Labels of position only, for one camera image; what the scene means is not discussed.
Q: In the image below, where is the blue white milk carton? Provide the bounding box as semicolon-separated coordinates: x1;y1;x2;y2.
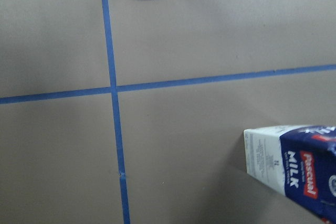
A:
244;125;335;223

